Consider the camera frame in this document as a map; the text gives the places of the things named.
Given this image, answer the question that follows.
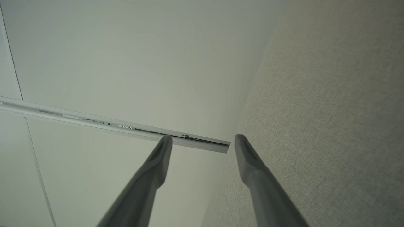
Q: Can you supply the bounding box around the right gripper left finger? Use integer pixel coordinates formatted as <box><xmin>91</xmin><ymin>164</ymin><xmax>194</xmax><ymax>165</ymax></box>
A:
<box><xmin>96</xmin><ymin>135</ymin><xmax>173</xmax><ymax>227</ymax></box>

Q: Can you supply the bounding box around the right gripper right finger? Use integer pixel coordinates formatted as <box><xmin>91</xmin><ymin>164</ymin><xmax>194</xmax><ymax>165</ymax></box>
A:
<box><xmin>234</xmin><ymin>134</ymin><xmax>310</xmax><ymax>227</ymax></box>

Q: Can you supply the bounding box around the grey metal post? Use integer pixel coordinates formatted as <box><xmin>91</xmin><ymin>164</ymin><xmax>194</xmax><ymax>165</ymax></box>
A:
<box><xmin>0</xmin><ymin>96</ymin><xmax>231</xmax><ymax>154</ymax></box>

